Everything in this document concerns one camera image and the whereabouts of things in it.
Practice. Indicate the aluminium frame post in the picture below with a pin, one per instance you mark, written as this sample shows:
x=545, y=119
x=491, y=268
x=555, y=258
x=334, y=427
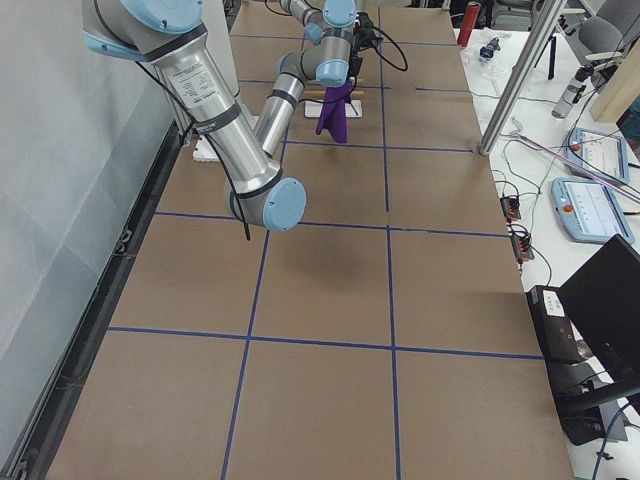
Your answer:
x=542, y=29

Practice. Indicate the left wooden rack rod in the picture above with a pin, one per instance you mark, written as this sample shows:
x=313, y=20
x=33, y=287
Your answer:
x=321, y=95

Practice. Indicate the lower teach pendant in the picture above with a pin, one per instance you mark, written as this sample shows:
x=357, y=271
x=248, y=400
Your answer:
x=589, y=211

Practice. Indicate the purple microfiber towel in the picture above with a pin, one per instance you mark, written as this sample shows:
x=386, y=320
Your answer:
x=333, y=117

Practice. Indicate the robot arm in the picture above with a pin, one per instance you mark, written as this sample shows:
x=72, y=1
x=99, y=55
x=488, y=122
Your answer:
x=171, y=36
x=335, y=31

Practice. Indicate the grey office chair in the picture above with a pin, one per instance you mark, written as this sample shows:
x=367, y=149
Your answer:
x=614, y=27

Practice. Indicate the red cylinder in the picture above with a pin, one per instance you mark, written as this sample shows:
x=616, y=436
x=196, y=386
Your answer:
x=469, y=20

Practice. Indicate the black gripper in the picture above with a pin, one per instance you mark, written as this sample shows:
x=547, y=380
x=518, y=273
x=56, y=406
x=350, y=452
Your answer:
x=354, y=66

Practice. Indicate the teach pendant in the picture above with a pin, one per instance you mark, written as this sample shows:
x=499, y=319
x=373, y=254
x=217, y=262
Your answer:
x=603, y=154
x=589, y=211

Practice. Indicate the black monitor with stand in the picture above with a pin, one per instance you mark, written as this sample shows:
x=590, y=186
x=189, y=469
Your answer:
x=588, y=332

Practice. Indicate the upper teach pendant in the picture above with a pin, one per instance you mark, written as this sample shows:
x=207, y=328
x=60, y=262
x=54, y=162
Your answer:
x=603, y=154

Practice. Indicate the water bottle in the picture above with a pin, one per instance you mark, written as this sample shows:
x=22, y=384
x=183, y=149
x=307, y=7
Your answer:
x=572, y=92

